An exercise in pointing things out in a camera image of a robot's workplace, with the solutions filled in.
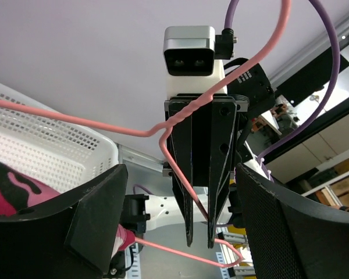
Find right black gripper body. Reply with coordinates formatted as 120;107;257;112
164;93;248;112

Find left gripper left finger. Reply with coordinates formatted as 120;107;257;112
0;164;128;278

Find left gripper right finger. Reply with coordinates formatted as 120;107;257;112
236;164;349;278

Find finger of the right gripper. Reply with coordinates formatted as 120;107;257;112
208;98;236;248
167;99;194;248

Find pink wire hanger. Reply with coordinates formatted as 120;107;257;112
0;0;291;269

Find pink camouflage trousers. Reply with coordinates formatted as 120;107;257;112
0;156;134;252

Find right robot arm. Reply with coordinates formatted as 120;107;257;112
120;65;275;247

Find white perforated plastic basket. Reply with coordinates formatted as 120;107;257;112
0;77;119;194

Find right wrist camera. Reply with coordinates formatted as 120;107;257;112
163;26;234;99

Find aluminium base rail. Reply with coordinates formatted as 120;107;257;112
127;226;257;279

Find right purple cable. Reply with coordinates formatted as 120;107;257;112
223;0;341;187

